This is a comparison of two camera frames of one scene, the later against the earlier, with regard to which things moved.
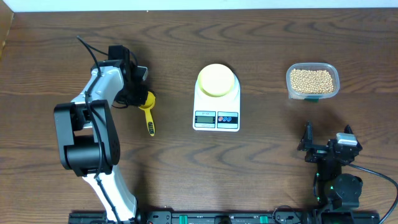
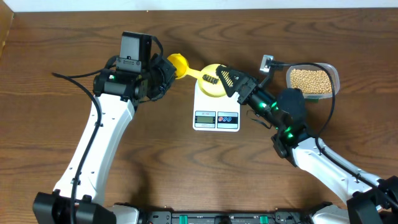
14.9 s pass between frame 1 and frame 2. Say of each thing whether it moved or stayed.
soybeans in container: stayed
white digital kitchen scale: stayed
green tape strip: stayed
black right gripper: moved
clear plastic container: stayed
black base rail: stayed
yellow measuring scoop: moved
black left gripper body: moved
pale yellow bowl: stayed
